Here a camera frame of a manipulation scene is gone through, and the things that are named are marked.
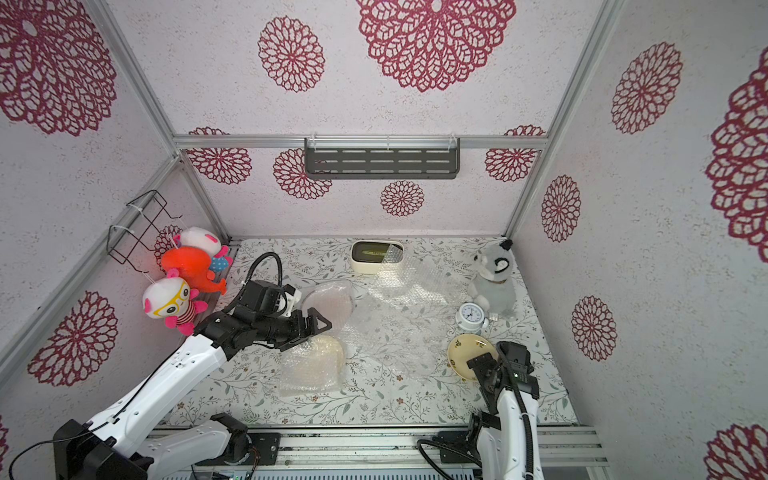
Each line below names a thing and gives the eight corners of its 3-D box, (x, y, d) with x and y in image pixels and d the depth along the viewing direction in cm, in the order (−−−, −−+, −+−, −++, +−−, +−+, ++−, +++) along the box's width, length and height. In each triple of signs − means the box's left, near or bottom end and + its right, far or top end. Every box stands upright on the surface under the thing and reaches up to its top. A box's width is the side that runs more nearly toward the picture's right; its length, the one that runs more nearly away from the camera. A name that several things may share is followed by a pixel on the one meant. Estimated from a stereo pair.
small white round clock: (457, 330, 97) (459, 323, 94) (453, 309, 102) (455, 302, 99) (485, 330, 97) (489, 323, 94) (480, 309, 102) (483, 302, 99)
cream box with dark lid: (351, 281, 110) (349, 264, 103) (353, 256, 118) (351, 239, 110) (404, 280, 110) (405, 264, 103) (402, 255, 118) (403, 239, 110)
